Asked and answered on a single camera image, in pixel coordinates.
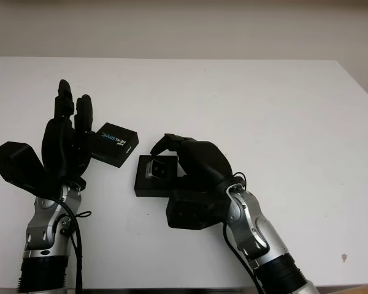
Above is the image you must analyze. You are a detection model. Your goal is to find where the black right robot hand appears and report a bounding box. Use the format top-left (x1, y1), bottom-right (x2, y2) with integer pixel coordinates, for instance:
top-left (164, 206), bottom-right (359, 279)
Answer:
top-left (149, 133), bottom-right (234, 197)

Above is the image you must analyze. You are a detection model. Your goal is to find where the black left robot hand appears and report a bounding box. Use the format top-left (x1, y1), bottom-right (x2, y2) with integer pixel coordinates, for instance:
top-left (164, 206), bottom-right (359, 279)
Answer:
top-left (41, 79), bottom-right (96, 189)

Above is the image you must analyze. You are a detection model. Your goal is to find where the small silver depth camera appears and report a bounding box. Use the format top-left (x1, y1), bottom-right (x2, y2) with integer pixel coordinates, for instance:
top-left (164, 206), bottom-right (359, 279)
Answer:
top-left (145, 159), bottom-right (167, 179)

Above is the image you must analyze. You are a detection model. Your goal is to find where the black RealSense box lid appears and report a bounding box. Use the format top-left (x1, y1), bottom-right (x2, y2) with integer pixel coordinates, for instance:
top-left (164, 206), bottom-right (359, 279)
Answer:
top-left (90, 122), bottom-right (140, 168)

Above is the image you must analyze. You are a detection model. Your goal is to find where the black box base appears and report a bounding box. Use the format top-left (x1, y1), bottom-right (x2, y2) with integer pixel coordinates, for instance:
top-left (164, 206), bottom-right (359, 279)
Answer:
top-left (134, 154), bottom-right (185, 198)

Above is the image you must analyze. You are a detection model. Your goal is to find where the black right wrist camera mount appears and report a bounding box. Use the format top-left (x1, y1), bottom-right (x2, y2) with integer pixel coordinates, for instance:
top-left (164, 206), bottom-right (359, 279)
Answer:
top-left (166, 188), bottom-right (231, 230)

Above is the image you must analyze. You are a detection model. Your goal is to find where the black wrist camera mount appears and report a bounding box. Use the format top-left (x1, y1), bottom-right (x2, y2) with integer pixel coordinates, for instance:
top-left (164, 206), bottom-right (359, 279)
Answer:
top-left (0, 141), bottom-right (59, 197)
top-left (166, 188), bottom-right (231, 230)

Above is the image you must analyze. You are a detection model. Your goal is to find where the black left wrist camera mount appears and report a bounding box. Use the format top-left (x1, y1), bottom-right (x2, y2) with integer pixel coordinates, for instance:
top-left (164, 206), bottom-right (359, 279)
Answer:
top-left (0, 141), bottom-right (59, 197)

